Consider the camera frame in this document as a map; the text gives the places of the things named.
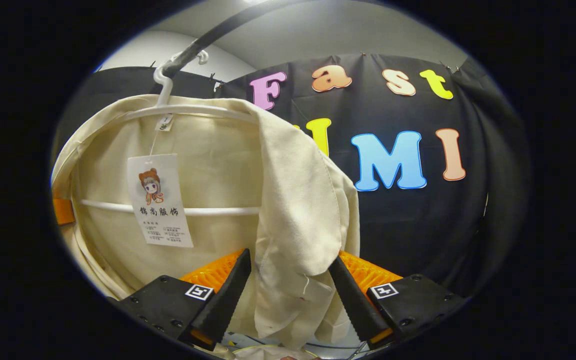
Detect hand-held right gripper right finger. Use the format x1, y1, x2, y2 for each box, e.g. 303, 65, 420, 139
328, 250, 469, 351

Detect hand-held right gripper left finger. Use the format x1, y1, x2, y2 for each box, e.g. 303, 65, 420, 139
118, 248, 252, 351

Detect yellow laundry hamper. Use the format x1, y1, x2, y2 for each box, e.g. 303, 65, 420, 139
232, 345, 320, 360

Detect cream shirt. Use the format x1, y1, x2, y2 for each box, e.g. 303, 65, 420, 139
50, 94, 362, 351

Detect black metal clothes rack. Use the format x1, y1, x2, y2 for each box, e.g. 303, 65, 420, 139
162, 0, 296, 79

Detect white paper garment tag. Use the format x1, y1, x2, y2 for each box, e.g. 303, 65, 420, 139
127, 154, 195, 249

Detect black backdrop cloth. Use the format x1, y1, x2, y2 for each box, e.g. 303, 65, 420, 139
55, 52, 531, 301

